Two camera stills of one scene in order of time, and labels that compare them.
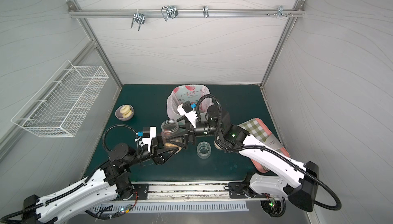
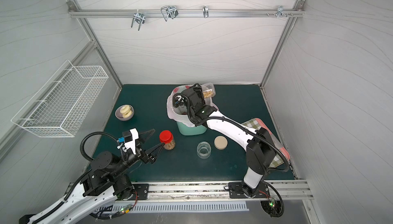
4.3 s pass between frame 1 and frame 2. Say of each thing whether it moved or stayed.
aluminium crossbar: stayed
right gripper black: moved
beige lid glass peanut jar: stayed
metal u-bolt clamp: stayed
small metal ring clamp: stayed
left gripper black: moved
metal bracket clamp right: stayed
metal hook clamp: stayed
